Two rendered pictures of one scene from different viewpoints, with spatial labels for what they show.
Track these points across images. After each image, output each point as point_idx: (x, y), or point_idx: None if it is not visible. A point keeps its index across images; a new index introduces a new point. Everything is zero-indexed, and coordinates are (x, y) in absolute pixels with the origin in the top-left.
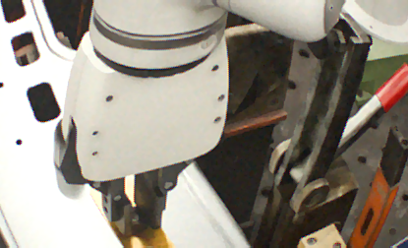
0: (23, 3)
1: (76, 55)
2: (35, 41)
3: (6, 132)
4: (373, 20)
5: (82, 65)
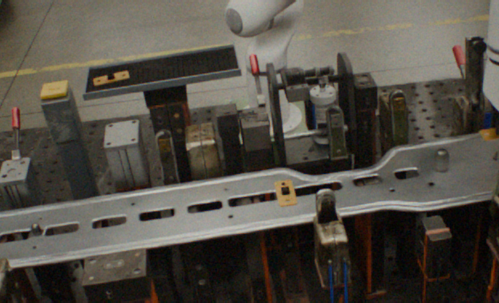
0: (326, 183)
1: None
2: (364, 175)
3: (425, 188)
4: (285, 124)
5: None
